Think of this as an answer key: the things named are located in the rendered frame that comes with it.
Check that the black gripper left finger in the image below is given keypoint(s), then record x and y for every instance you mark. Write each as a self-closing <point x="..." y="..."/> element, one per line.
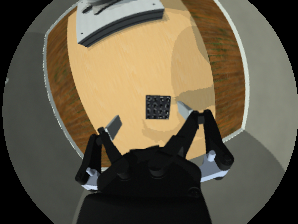
<point x="90" y="169"/>

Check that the black knob box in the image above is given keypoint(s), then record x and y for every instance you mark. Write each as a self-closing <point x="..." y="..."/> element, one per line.
<point x="164" y="107"/>

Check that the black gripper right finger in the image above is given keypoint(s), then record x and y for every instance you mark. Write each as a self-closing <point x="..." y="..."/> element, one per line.
<point x="218" y="158"/>

